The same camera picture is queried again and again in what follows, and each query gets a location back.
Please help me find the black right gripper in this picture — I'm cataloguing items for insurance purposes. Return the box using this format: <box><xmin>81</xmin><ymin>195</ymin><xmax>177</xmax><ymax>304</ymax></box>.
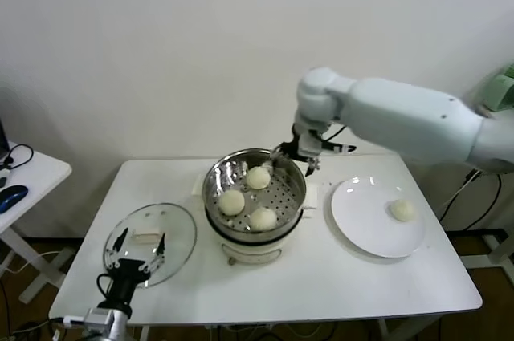
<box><xmin>269</xmin><ymin>124</ymin><xmax>322</xmax><ymax>178</ymax></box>

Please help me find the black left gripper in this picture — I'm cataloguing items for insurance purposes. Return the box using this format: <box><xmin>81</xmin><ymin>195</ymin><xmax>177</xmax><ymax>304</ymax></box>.
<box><xmin>100</xmin><ymin>227</ymin><xmax>167</xmax><ymax>311</ymax></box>

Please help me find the white steamed baozi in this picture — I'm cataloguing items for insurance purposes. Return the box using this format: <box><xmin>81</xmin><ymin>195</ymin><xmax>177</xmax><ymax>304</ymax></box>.
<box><xmin>218</xmin><ymin>189</ymin><xmax>246</xmax><ymax>216</ymax></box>
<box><xmin>388</xmin><ymin>198</ymin><xmax>416</xmax><ymax>222</ymax></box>
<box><xmin>249</xmin><ymin>207</ymin><xmax>278</xmax><ymax>232</ymax></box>
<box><xmin>245</xmin><ymin>166</ymin><xmax>271</xmax><ymax>190</ymax></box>

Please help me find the stainless steel steamer basket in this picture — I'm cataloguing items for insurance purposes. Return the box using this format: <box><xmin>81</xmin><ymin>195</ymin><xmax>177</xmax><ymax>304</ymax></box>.
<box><xmin>202</xmin><ymin>148</ymin><xmax>308</xmax><ymax>237</ymax></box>

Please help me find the glass pot lid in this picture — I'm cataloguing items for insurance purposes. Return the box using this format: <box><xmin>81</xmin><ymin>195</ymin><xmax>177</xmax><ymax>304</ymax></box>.
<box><xmin>103</xmin><ymin>202</ymin><xmax>198</xmax><ymax>288</ymax></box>

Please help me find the white round plate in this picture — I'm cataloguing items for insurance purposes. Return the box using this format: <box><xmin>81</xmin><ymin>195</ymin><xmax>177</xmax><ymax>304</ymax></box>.
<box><xmin>329</xmin><ymin>175</ymin><xmax>426</xmax><ymax>258</ymax></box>

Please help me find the cream electric cooking pot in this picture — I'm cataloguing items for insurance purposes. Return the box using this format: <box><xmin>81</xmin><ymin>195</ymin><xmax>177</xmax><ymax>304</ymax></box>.
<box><xmin>193</xmin><ymin>174</ymin><xmax>320</xmax><ymax>266</ymax></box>

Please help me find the white side desk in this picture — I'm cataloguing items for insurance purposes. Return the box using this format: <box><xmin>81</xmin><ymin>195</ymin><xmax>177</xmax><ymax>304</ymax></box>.
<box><xmin>0</xmin><ymin>140</ymin><xmax>73</xmax><ymax>305</ymax></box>

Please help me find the blue computer mouse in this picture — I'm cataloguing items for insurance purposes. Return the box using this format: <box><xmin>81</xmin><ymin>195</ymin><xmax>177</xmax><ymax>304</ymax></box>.
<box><xmin>0</xmin><ymin>185</ymin><xmax>30</xmax><ymax>214</ymax></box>

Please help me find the dark laptop screen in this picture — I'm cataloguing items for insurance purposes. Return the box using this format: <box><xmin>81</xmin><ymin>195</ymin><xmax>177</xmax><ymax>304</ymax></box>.
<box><xmin>0</xmin><ymin>118</ymin><xmax>11</xmax><ymax>160</ymax></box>

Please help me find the pale green appliance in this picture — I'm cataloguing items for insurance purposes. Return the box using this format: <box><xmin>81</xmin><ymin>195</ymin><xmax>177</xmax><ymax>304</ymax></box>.
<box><xmin>479</xmin><ymin>63</ymin><xmax>514</xmax><ymax>112</ymax></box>

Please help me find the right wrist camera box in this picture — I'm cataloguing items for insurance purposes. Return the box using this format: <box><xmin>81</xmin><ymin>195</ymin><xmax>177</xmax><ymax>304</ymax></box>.
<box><xmin>297</xmin><ymin>134</ymin><xmax>323</xmax><ymax>157</ymax></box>

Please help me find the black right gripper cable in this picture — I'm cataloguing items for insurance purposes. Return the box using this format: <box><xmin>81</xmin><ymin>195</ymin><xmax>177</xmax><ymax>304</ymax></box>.
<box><xmin>320</xmin><ymin>124</ymin><xmax>357</xmax><ymax>156</ymax></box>

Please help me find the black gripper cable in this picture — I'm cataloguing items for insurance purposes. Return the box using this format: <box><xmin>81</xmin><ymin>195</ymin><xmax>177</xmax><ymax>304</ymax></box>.
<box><xmin>96</xmin><ymin>272</ymin><xmax>116</xmax><ymax>302</ymax></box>
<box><xmin>320</xmin><ymin>124</ymin><xmax>357</xmax><ymax>156</ymax></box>

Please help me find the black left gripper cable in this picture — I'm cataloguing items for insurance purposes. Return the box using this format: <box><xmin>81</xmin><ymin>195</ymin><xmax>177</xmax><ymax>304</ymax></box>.
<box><xmin>96</xmin><ymin>272</ymin><xmax>116</xmax><ymax>302</ymax></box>

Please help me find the black power cable with adapter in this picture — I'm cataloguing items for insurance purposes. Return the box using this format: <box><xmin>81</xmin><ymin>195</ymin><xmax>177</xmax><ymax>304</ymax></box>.
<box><xmin>437</xmin><ymin>170</ymin><xmax>503</xmax><ymax>224</ymax></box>

